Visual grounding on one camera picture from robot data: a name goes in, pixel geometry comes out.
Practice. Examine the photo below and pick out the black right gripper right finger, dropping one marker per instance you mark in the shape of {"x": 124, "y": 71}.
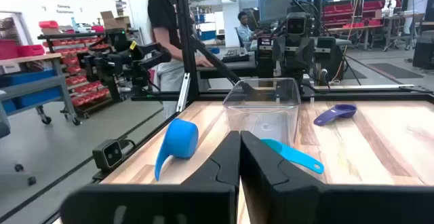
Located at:
{"x": 288, "y": 200}

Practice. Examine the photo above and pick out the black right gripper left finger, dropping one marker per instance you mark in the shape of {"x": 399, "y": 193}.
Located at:
{"x": 203, "y": 200}

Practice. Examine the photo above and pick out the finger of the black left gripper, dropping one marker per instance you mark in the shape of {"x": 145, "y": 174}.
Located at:
{"x": 300, "y": 71}
{"x": 291, "y": 71}

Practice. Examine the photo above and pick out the cyan measuring cup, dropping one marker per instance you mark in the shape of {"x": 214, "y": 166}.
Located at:
{"x": 298, "y": 157}

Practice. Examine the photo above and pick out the small purple measuring cup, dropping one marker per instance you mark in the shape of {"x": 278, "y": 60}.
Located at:
{"x": 335, "y": 111}

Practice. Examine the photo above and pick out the blue measuring cup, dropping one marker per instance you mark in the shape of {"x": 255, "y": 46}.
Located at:
{"x": 179, "y": 139}

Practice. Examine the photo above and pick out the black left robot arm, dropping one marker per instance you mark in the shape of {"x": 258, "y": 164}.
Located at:
{"x": 329, "y": 61}

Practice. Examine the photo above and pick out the black background robot arm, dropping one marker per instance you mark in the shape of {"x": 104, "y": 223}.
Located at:
{"x": 115, "y": 61}

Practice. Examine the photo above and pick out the black control box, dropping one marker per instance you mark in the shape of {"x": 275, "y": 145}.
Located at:
{"x": 265, "y": 57}

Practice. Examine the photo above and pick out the seated person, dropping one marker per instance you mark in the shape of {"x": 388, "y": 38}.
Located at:
{"x": 243, "y": 30}

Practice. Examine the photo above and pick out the black keyboard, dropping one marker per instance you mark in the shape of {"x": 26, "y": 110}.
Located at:
{"x": 235, "y": 56}

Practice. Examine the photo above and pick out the clear plastic bin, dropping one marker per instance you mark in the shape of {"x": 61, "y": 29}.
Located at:
{"x": 261, "y": 115}

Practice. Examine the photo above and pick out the dark computer desk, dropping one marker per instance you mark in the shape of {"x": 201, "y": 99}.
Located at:
{"x": 223, "y": 69}

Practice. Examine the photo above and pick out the shelving with red bins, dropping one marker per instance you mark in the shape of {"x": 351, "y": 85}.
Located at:
{"x": 352, "y": 12}

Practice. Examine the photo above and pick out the wooden work table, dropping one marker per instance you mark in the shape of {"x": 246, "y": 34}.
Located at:
{"x": 373, "y": 30}

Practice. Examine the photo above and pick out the black hazard-striped floor mat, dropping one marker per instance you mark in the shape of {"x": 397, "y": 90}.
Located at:
{"x": 395, "y": 70}

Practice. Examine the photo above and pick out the standing person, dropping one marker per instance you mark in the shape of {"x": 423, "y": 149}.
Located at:
{"x": 164, "y": 20}

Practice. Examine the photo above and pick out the black cabinet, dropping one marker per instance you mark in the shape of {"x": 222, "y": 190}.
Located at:
{"x": 424, "y": 54}

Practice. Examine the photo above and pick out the rack of red bins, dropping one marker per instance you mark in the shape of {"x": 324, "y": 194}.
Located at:
{"x": 84, "y": 88}

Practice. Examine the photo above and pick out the cardboard box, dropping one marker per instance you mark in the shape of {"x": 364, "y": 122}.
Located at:
{"x": 113, "y": 20}

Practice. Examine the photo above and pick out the grey workbench with blue bins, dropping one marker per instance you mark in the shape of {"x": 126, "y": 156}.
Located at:
{"x": 34, "y": 81}

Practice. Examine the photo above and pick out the grey office chair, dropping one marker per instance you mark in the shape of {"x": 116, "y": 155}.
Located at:
{"x": 6, "y": 132}

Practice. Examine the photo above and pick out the red storage bin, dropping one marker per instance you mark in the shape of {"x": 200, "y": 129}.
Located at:
{"x": 49, "y": 24}

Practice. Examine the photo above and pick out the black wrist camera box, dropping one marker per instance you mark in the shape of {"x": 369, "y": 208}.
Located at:
{"x": 296, "y": 25}

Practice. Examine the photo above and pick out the black aluminium table frame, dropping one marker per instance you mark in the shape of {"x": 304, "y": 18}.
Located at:
{"x": 184, "y": 47}

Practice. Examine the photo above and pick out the small black table camera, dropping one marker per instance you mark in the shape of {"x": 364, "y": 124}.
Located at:
{"x": 108, "y": 154}

